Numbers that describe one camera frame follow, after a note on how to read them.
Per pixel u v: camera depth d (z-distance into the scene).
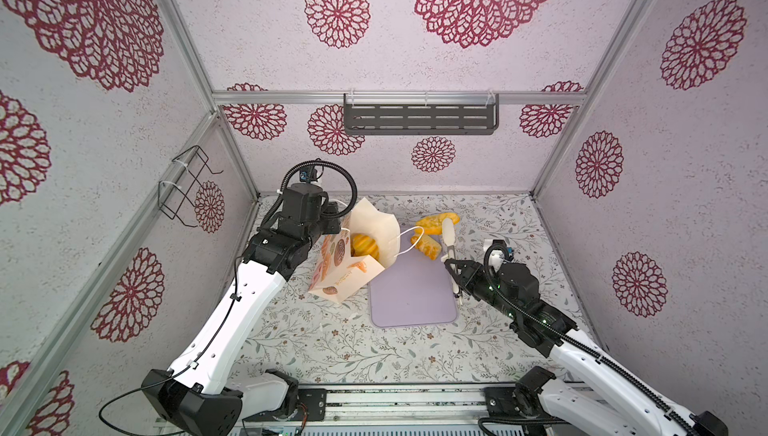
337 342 0.84
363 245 0.85
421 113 0.95
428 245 0.99
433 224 0.81
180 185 0.75
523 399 0.66
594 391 0.49
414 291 0.93
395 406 0.75
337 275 0.81
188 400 0.36
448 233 0.79
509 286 0.56
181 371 0.38
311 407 0.73
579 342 0.50
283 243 0.48
